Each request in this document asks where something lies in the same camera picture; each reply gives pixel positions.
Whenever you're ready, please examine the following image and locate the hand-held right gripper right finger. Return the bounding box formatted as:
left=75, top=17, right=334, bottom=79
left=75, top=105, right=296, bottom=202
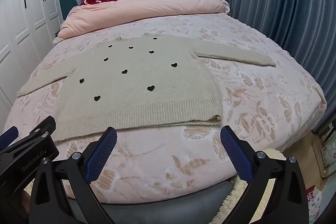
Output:
left=220, top=125, right=309, bottom=224

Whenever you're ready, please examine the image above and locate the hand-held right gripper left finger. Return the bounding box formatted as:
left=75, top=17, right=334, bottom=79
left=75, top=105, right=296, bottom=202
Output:
left=28, top=127, right=124, bottom=224

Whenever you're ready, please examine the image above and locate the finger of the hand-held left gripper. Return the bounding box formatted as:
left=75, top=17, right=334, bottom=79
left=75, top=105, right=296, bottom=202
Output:
left=0, top=126, right=19, bottom=150
left=16, top=116, right=56, bottom=146

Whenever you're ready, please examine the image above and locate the beige sweater with black hearts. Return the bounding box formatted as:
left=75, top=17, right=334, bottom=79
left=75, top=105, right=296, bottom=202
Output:
left=16, top=33, right=277, bottom=142

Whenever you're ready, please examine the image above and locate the cream fluffy rug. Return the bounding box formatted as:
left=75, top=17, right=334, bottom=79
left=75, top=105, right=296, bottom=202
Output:
left=210, top=148, right=286, bottom=224

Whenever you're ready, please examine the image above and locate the floral bed cover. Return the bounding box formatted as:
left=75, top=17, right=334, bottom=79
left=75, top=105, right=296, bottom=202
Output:
left=3, top=14, right=327, bottom=206

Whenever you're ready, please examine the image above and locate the dark grey seat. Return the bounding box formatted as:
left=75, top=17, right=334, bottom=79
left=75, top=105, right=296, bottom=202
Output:
left=60, top=179, right=252, bottom=224

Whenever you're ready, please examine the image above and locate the floral bag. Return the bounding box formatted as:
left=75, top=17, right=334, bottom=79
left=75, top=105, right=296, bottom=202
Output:
left=305, top=185, right=323, bottom=214

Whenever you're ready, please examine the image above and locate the floral storage box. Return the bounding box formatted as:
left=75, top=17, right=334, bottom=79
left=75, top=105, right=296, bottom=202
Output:
left=311, top=132, right=336, bottom=180

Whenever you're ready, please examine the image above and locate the white wardrobe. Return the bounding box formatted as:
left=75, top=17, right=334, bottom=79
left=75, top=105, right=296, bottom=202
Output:
left=0, top=0, right=63, bottom=109

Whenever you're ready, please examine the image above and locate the blue-grey curtain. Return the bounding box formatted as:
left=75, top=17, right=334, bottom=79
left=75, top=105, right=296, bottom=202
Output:
left=220, top=0, right=336, bottom=133

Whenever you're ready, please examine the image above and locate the pink duvet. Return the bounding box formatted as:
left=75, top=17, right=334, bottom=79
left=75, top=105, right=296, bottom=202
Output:
left=57, top=0, right=231, bottom=39

